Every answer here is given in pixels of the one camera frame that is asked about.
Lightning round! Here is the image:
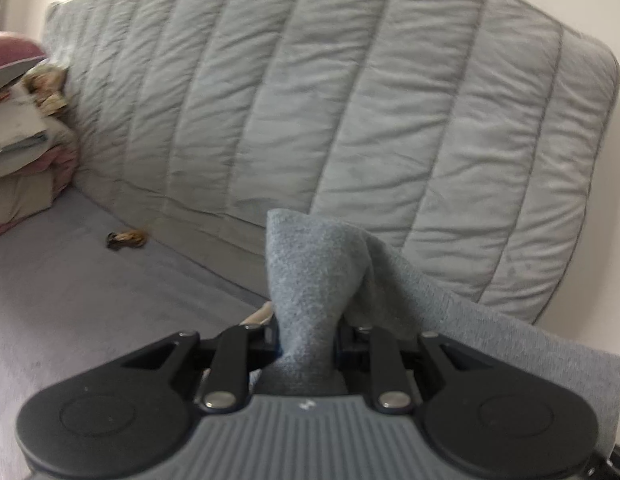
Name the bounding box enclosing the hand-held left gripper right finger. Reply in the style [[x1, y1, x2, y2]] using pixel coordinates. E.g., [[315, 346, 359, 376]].
[[335, 322, 496, 413]]

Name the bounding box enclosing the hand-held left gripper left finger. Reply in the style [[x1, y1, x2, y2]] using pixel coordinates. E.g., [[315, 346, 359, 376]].
[[121, 317, 281, 412]]

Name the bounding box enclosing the bed with grey sheet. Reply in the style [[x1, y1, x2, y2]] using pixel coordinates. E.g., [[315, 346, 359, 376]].
[[0, 180, 281, 480]]

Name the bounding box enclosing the grey cat-print sweater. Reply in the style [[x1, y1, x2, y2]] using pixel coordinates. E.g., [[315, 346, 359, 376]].
[[250, 208, 620, 456]]

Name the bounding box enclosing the grey quilted headboard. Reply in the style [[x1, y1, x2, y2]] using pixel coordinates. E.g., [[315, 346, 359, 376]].
[[42, 0, 620, 323]]

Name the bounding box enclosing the folded white floral duvet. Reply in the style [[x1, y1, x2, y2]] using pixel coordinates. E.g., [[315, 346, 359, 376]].
[[0, 62, 81, 241]]

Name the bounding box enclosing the folded brown floral cloth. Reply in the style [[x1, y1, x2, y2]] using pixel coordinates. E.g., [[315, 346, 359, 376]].
[[242, 301, 277, 327]]

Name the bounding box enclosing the pink pillow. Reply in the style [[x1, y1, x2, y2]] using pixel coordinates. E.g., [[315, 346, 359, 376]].
[[0, 31, 47, 96]]

